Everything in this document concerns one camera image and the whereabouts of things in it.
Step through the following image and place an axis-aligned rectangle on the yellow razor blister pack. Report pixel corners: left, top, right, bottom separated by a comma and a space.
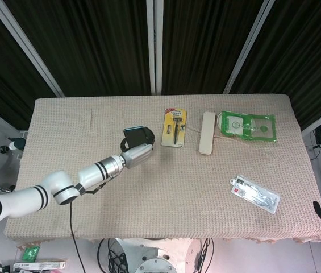
160, 107, 188, 148

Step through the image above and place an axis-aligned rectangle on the beige waffle tablecloth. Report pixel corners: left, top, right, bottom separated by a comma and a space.
3, 93, 321, 245

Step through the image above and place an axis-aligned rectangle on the clear white cable package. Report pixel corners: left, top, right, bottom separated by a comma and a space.
229, 174, 281, 214

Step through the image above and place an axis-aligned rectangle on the beige long plastic case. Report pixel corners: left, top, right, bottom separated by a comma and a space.
198, 111, 216, 156

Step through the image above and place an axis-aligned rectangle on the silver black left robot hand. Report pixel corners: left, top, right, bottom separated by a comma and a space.
119, 127, 157, 169

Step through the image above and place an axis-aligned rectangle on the small green packet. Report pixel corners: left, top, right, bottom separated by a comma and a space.
20, 246, 40, 262

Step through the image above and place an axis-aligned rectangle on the flat white printed box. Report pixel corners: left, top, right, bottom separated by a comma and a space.
12, 260, 66, 272

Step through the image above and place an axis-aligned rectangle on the green white plastic package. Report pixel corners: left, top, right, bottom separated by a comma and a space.
216, 110, 277, 143

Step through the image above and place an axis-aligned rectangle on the black smartphone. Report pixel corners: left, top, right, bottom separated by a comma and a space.
123, 125, 149, 150

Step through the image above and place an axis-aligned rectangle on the black cable bundle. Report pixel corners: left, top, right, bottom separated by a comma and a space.
97, 238, 130, 273
195, 238, 215, 273

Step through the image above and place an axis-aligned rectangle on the chrome frame with black handle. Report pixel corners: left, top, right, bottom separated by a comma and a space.
0, 136, 26, 194

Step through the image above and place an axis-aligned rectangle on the grey white robot base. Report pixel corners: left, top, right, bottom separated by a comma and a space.
97, 237, 195, 273

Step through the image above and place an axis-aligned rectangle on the black pleated curtain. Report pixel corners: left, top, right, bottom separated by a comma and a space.
0, 0, 321, 131

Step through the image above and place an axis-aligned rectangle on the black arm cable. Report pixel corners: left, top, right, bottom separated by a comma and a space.
68, 181, 107, 273

